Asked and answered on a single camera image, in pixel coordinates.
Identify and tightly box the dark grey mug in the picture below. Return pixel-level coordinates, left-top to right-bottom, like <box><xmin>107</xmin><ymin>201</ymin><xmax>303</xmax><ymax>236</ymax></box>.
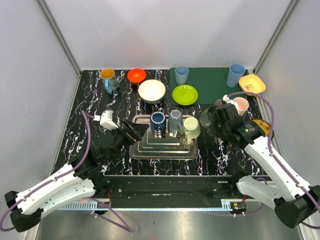
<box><xmin>199</xmin><ymin>105</ymin><xmax>219</xmax><ymax>129</ymax></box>

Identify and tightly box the mauve mug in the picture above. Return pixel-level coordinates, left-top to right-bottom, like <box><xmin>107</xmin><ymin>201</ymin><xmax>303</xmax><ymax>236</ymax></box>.
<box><xmin>215</xmin><ymin>98</ymin><xmax>223</xmax><ymax>106</ymax></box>

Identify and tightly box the navy blue mug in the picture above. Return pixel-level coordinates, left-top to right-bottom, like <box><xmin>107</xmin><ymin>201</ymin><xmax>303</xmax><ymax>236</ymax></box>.
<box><xmin>150</xmin><ymin>111</ymin><xmax>167</xmax><ymax>139</ymax></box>

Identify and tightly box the pink mug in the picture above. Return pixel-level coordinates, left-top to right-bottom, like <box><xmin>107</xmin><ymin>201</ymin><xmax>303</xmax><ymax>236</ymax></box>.
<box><xmin>233</xmin><ymin>97</ymin><xmax>249</xmax><ymax>116</ymax></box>

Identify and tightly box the light green mug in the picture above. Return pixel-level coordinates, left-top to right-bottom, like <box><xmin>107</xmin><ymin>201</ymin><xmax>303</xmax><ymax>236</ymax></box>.
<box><xmin>183</xmin><ymin>117</ymin><xmax>201</xmax><ymax>145</ymax></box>

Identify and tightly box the blue-grey mug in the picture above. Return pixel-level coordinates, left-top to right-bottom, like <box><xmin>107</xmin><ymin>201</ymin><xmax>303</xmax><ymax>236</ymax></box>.
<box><xmin>167</xmin><ymin>109</ymin><xmax>184</xmax><ymax>139</ymax></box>

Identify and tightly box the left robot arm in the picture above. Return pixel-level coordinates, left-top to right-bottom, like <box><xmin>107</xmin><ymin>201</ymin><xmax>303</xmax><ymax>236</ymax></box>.
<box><xmin>4</xmin><ymin>119</ymin><xmax>150</xmax><ymax>233</ymax></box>

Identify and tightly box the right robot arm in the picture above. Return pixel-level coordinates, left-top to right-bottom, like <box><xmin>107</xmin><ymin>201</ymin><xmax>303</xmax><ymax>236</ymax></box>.
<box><xmin>202</xmin><ymin>103</ymin><xmax>320</xmax><ymax>229</ymax></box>

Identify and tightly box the blue butterfly mug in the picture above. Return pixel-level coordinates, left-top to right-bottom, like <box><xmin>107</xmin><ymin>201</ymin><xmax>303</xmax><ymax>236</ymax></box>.
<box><xmin>100</xmin><ymin>68</ymin><xmax>119</xmax><ymax>94</ymax></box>

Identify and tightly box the metal tray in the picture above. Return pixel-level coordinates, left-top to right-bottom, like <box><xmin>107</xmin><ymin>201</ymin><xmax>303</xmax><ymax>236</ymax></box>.
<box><xmin>129</xmin><ymin>114</ymin><xmax>198</xmax><ymax>160</ymax></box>

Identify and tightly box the dark green mat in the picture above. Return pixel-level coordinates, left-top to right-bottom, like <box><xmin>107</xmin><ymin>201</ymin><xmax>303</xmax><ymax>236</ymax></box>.
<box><xmin>169</xmin><ymin>66</ymin><xmax>248</xmax><ymax>105</ymax></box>

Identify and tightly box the white grey bowl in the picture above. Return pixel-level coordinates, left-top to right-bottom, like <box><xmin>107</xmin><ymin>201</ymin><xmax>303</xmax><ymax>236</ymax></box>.
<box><xmin>138</xmin><ymin>79</ymin><xmax>166</xmax><ymax>104</ymax></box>

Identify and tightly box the black yellow patterned plate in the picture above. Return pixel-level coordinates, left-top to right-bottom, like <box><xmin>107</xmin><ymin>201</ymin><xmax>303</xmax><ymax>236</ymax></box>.
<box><xmin>251</xmin><ymin>118</ymin><xmax>274</xmax><ymax>138</ymax></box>

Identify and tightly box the yellow square dish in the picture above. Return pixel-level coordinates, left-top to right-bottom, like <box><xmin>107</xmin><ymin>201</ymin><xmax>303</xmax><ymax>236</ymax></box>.
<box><xmin>238</xmin><ymin>74</ymin><xmax>266</xmax><ymax>96</ymax></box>

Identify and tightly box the lime green plate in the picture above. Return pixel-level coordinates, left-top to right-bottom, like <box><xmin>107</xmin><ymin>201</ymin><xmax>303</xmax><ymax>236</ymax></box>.
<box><xmin>172</xmin><ymin>84</ymin><xmax>199</xmax><ymax>106</ymax></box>

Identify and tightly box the light blue cup right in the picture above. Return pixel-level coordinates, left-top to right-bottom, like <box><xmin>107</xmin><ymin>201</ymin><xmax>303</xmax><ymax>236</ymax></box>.
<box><xmin>226</xmin><ymin>63</ymin><xmax>246</xmax><ymax>88</ymax></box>

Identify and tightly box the light blue cup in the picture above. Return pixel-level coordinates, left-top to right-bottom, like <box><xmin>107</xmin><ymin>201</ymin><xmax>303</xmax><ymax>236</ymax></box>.
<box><xmin>226</xmin><ymin>63</ymin><xmax>246</xmax><ymax>88</ymax></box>
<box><xmin>175</xmin><ymin>66</ymin><xmax>189</xmax><ymax>85</ymax></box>

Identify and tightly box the orange bowl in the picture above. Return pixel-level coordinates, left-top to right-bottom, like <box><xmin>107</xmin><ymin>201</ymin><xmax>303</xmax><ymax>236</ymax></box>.
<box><xmin>127</xmin><ymin>68</ymin><xmax>147</xmax><ymax>84</ymax></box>

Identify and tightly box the light blue cup left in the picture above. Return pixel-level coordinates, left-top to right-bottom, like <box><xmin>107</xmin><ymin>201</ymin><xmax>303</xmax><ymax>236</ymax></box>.
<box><xmin>175</xmin><ymin>66</ymin><xmax>189</xmax><ymax>85</ymax></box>

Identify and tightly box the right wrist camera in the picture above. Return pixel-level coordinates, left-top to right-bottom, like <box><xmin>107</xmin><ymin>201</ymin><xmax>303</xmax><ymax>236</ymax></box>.
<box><xmin>222</xmin><ymin>94</ymin><xmax>239</xmax><ymax>110</ymax></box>

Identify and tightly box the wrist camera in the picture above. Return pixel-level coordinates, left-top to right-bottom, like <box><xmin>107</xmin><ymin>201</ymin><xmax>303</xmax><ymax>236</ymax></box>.
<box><xmin>222</xmin><ymin>94</ymin><xmax>239</xmax><ymax>110</ymax></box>
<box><xmin>93</xmin><ymin>110</ymin><xmax>119</xmax><ymax>131</ymax></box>

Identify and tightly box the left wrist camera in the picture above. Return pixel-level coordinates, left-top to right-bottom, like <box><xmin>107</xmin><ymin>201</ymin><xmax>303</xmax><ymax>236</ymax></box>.
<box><xmin>93</xmin><ymin>110</ymin><xmax>119</xmax><ymax>131</ymax></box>

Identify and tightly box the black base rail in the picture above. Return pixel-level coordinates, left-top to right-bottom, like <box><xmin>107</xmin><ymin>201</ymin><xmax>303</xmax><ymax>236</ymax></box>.
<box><xmin>79</xmin><ymin>174</ymin><xmax>258</xmax><ymax>201</ymax></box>

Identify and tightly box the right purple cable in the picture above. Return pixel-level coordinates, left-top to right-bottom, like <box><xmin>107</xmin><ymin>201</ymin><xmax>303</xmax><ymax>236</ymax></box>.
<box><xmin>207</xmin><ymin>91</ymin><xmax>320</xmax><ymax>230</ymax></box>

